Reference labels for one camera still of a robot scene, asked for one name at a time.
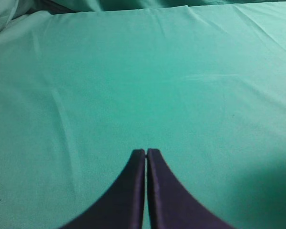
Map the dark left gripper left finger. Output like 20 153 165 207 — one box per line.
62 149 145 229

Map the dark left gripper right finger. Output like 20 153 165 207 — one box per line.
147 149 232 229

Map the green cloth table cover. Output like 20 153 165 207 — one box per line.
0 1 286 229

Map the green cloth backdrop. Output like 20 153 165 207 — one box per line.
0 0 286 39

